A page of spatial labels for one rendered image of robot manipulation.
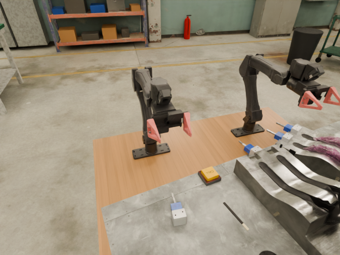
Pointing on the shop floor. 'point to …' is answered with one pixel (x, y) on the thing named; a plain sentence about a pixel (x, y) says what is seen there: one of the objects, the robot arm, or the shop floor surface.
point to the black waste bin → (303, 43)
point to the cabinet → (273, 18)
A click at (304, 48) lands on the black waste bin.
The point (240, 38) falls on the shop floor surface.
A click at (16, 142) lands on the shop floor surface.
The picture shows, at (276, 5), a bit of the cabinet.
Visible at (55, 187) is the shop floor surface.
